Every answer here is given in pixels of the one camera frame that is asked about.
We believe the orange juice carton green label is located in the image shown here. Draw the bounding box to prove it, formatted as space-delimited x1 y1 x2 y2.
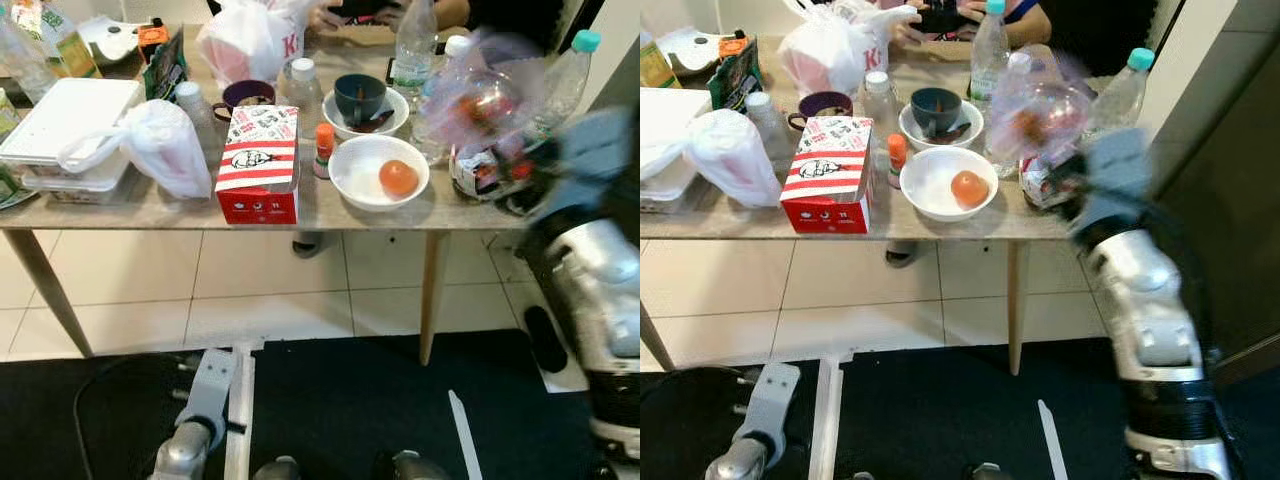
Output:
640 40 683 90
38 5 102 80

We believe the dark teal cup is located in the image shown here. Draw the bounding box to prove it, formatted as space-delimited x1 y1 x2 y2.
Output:
334 74 390 131
910 86 964 140

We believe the black kitchen floor mat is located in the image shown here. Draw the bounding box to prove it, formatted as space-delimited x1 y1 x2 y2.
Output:
640 345 1280 480
0 330 601 480

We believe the dark green snack packet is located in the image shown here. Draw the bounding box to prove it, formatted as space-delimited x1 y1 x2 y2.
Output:
143 30 190 102
707 40 767 112

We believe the purple mug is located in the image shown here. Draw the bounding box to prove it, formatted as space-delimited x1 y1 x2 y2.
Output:
786 91 855 134
211 80 278 123

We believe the grey robot left leg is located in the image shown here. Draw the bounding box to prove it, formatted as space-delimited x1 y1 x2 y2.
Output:
250 455 301 480

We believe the small tied white plastic bag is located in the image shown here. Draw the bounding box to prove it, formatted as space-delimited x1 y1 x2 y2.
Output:
640 109 784 209
58 98 214 200

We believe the large white bag red print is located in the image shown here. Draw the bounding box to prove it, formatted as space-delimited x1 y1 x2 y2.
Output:
196 0 327 90
778 0 922 99

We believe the red white striped food box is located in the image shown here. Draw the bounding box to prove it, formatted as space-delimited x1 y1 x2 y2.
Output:
779 116 875 235
215 104 302 226

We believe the orange carrot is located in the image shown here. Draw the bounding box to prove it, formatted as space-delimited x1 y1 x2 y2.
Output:
1012 108 1056 146
458 92 511 129

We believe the round orange fruit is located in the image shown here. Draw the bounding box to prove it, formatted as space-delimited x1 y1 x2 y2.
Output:
950 169 992 210
379 159 422 199

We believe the tiny bottle orange cap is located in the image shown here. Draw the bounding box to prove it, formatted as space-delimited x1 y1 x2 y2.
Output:
885 133 908 192
313 122 336 180

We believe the white round lid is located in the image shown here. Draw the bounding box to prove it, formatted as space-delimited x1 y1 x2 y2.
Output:
655 27 741 77
78 15 143 67

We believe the clear bottle teal cap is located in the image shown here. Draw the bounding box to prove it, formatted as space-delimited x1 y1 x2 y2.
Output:
1085 47 1157 143
538 29 604 139

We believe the clear pink measuring jug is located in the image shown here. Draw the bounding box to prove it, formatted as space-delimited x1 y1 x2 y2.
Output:
985 55 1098 168
425 30 548 153

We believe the white ceramic bowl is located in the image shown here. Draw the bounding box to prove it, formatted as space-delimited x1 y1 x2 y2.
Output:
899 147 1000 223
328 135 431 213
898 100 984 152
322 88 411 142

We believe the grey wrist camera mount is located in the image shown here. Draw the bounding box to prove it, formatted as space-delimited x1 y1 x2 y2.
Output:
180 348 242 446
553 108 637 219
1075 128 1158 239
738 362 802 457

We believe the labelled clear water bottle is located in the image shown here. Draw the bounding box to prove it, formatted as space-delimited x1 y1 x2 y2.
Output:
967 0 1012 103
393 0 440 97

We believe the white styrofoam box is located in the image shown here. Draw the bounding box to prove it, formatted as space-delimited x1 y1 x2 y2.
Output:
640 88 713 191
0 78 144 171

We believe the clear plastic food container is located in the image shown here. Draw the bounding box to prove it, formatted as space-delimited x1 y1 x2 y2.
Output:
18 160 136 207

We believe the white red printed packet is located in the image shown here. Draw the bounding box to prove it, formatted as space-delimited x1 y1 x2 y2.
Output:
450 145 537 202
1020 155 1086 212

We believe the wide white floor strip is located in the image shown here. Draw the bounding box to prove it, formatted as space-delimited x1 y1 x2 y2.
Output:
808 350 853 480
222 338 265 480

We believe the black phone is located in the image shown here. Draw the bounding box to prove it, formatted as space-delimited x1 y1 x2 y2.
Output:
915 0 971 35

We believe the narrow white tape strip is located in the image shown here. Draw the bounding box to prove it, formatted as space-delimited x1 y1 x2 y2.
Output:
1036 399 1072 480
447 389 484 480

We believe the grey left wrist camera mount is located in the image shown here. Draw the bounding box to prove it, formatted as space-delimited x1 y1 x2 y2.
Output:
738 362 802 457
180 348 242 446

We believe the person in dark clothes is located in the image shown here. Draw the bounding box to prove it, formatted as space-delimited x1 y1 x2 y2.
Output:
468 0 563 53
1040 0 1183 79

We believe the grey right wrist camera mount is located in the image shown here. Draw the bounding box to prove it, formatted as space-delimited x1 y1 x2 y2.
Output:
553 108 637 219
1075 128 1158 239

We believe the grey steel fridge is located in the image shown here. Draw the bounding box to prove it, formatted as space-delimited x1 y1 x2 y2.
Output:
1150 40 1280 386

